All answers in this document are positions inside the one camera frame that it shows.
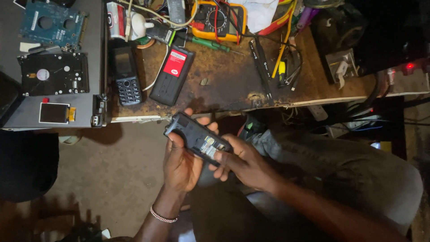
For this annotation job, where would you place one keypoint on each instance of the person's right hand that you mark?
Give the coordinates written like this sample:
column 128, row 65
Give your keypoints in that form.
column 252, row 168

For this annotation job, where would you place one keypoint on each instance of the person's left hand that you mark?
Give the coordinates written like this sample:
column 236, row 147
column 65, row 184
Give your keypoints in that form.
column 179, row 168

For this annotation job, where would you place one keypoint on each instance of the black phone body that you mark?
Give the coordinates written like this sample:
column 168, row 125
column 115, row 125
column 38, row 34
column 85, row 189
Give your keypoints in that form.
column 195, row 134

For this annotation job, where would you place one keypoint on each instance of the white power strip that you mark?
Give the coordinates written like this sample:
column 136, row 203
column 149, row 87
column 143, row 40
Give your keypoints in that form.
column 317, row 112

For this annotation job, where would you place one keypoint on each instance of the black phone with red battery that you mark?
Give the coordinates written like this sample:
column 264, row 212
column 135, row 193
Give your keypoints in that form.
column 171, row 77

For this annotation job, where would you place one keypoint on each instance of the yellow black small screwdriver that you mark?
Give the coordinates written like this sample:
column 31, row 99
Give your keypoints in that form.
column 282, row 72

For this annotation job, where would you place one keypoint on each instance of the black tweezers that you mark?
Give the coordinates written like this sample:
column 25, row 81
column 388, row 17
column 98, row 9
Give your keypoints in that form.
column 261, row 67

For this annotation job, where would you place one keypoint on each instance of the black keypad phone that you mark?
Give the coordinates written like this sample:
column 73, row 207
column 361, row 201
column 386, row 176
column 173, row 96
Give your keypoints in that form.
column 126, row 80

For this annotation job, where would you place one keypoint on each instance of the pale sandal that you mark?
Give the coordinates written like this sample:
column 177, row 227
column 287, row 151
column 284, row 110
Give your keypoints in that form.
column 70, row 139

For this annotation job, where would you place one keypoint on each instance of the grey laptop case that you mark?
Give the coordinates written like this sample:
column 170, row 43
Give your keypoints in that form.
column 95, row 67

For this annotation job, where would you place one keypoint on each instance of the black battery with green edge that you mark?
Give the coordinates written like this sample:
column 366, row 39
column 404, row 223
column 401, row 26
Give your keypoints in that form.
column 160, row 32

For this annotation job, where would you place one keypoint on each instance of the small phone display screen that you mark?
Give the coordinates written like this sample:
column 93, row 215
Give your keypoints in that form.
column 53, row 113

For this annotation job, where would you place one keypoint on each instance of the yellow multimeter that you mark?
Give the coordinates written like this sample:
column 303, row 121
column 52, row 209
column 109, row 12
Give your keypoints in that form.
column 210, row 32

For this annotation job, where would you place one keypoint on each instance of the white charger plug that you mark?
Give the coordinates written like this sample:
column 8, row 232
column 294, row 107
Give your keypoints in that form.
column 139, row 24

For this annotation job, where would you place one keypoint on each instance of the black bag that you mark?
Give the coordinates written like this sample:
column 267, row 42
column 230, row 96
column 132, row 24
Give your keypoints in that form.
column 27, row 164

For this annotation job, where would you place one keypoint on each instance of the white cloth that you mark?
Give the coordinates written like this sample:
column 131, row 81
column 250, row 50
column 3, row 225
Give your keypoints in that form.
column 255, row 11

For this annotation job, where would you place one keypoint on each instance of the black hard drive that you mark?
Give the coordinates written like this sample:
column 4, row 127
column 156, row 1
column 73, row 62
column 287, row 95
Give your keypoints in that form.
column 53, row 75

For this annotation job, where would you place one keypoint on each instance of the grey power adapter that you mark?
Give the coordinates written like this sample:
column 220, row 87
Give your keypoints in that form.
column 176, row 10

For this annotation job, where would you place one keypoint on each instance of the purple pen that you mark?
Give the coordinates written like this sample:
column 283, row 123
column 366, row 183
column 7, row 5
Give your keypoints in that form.
column 305, row 18

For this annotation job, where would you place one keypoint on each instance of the red white packet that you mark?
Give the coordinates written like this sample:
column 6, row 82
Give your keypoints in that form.
column 116, row 20

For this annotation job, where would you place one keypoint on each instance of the blue hard drive circuit board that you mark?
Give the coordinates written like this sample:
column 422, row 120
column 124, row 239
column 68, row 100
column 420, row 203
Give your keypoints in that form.
column 53, row 23

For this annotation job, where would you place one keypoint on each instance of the dark machine with red light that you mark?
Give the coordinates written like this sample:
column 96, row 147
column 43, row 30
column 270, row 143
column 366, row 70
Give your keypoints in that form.
column 386, row 30

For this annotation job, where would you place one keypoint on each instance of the white paper tag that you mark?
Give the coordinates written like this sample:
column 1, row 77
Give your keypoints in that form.
column 29, row 46

